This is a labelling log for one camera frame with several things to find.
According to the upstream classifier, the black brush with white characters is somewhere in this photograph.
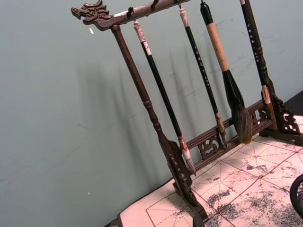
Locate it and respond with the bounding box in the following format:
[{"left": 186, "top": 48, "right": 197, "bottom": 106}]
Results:
[{"left": 239, "top": 0, "right": 276, "bottom": 115}]

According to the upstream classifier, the white gridded calligraphy practice cloth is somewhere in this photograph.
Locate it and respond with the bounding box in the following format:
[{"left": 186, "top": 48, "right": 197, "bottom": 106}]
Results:
[{"left": 119, "top": 135, "right": 303, "bottom": 227}]

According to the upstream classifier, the black brush with marbled ends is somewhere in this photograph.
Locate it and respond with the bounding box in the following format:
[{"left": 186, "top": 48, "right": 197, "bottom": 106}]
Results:
[{"left": 133, "top": 20, "right": 197, "bottom": 177}]

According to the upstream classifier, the black mesh basket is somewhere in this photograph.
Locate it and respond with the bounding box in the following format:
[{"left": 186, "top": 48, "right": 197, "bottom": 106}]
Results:
[{"left": 290, "top": 174, "right": 303, "bottom": 216}]

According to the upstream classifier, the large tan handled brush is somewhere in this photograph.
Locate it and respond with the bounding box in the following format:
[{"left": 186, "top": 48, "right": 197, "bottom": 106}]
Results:
[{"left": 200, "top": 1, "right": 253, "bottom": 145}]

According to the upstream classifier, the black table cloth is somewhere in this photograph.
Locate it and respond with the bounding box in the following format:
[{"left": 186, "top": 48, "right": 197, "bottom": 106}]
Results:
[{"left": 281, "top": 93, "right": 303, "bottom": 119}]

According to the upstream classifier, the thin black calligraphy brush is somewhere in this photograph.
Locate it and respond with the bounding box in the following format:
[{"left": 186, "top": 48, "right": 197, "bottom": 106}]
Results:
[{"left": 178, "top": 8, "right": 228, "bottom": 149}]

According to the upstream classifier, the dark wooden dragon brush rack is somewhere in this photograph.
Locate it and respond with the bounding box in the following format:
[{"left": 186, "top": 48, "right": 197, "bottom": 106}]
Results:
[{"left": 71, "top": 0, "right": 303, "bottom": 227}]

